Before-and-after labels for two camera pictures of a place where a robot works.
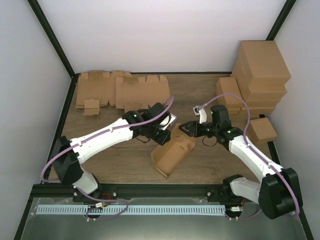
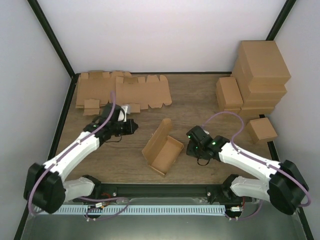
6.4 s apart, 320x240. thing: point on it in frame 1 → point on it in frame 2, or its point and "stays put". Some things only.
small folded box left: [228, 85] stays put
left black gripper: [162, 140] → [130, 130]
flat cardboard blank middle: [133, 93] stays put
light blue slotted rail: [131, 209] stays put
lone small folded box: [260, 131] stays put
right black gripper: [193, 125] → [190, 152]
